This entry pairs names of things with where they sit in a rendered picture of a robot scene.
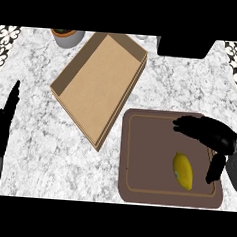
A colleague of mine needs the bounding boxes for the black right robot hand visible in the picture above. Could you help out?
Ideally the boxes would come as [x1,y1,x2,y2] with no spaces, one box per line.
[167,113,237,187]

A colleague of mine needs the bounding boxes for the black appliance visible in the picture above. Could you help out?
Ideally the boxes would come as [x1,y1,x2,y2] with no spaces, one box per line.
[155,36,217,61]

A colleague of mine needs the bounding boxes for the brown tray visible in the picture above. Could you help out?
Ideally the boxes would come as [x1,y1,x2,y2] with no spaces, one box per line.
[116,107,230,210]

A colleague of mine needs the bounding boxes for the yellow lemon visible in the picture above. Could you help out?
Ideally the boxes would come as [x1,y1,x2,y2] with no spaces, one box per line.
[170,151,196,192]

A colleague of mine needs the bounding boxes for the grey plant pot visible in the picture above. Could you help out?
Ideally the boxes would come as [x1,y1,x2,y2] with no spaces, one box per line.
[48,29,86,51]

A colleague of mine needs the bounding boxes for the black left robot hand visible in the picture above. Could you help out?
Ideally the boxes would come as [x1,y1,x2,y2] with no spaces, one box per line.
[0,78,22,161]

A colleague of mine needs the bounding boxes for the cardboard box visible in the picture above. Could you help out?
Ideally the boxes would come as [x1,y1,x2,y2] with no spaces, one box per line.
[45,29,150,156]

